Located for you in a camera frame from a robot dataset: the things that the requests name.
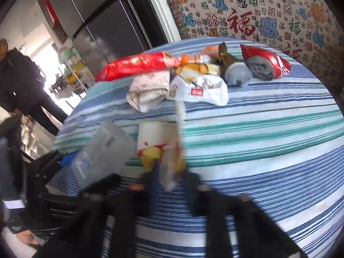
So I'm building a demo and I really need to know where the grey refrigerator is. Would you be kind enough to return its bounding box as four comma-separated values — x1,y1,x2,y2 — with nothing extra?
38,0,162,69

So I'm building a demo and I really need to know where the orange white plastic bag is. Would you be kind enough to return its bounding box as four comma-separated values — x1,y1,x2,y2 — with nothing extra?
180,46,219,65

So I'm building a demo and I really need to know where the printed blanket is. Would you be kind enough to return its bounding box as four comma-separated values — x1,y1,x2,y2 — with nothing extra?
157,0,344,86

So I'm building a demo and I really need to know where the person's left hand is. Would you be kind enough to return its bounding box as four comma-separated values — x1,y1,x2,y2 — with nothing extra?
17,230,43,249

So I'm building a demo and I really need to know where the red hanging cloth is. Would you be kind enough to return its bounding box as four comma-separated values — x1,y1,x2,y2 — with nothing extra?
44,0,61,29

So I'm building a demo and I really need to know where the white yellow snack packet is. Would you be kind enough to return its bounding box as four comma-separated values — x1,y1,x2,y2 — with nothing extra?
137,99,189,192

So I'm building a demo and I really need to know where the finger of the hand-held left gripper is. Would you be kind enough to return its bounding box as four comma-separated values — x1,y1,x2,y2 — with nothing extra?
35,150,79,178
80,173,122,197

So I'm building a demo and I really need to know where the clear plastic packet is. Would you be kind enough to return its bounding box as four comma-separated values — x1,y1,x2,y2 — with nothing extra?
71,121,137,189

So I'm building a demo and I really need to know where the crushed red can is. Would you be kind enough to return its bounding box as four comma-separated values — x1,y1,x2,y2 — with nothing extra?
240,44,292,82

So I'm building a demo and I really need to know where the striped tablecloth round table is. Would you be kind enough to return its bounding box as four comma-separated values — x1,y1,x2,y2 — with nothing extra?
52,36,344,258

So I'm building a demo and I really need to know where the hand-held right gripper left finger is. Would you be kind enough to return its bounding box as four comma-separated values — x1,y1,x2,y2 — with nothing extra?
35,163,163,258

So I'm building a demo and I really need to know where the green shelf rack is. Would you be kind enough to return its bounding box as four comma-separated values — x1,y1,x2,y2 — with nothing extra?
55,46,94,97

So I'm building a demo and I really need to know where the white wrapper red label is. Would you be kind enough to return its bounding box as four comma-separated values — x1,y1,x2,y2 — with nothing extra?
167,74,229,106

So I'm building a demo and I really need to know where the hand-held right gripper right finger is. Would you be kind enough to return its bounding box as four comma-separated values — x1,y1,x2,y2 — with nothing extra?
183,170,307,258

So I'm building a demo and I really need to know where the beige patterned wrapper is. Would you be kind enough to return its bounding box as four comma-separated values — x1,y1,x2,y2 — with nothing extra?
126,70,172,113

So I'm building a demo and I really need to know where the long red snack wrapper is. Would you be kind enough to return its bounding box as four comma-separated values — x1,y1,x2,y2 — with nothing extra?
94,51,183,82

